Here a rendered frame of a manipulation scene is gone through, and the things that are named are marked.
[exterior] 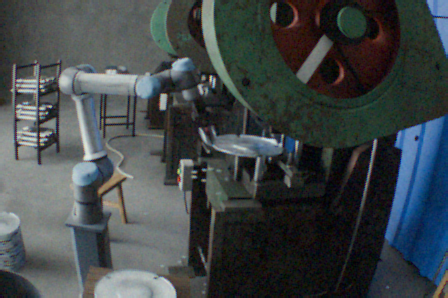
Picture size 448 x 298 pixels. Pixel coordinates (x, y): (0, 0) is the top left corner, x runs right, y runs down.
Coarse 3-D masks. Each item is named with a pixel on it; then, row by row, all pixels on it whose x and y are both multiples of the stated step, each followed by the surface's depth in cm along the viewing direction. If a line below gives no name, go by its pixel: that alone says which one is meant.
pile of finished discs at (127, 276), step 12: (108, 276) 129; (120, 276) 129; (132, 276) 131; (144, 276) 132; (156, 276) 134; (96, 288) 119; (108, 288) 121; (120, 288) 121; (132, 288) 123; (144, 288) 124; (156, 288) 126; (168, 288) 127
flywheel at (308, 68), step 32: (288, 0) 110; (320, 0) 111; (352, 0) 103; (384, 0) 116; (288, 32) 113; (320, 32) 112; (352, 32) 103; (384, 32) 120; (288, 64) 116; (320, 64) 118; (352, 64) 121; (384, 64) 124; (352, 96) 124
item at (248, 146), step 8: (224, 136) 174; (232, 136) 176; (240, 136) 178; (248, 136) 178; (224, 144) 163; (232, 144) 163; (240, 144) 163; (248, 144) 164; (256, 144) 165; (264, 144) 168; (272, 144) 170; (232, 152) 153; (240, 152) 155; (248, 152) 156; (256, 152) 157; (264, 152) 157; (272, 152) 158; (280, 152) 158
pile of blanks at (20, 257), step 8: (16, 232) 170; (0, 240) 160; (8, 240) 165; (16, 240) 170; (0, 248) 161; (8, 248) 165; (16, 248) 170; (24, 248) 181; (0, 256) 162; (8, 256) 165; (16, 256) 170; (24, 256) 179; (0, 264) 163; (8, 264) 165; (16, 264) 170
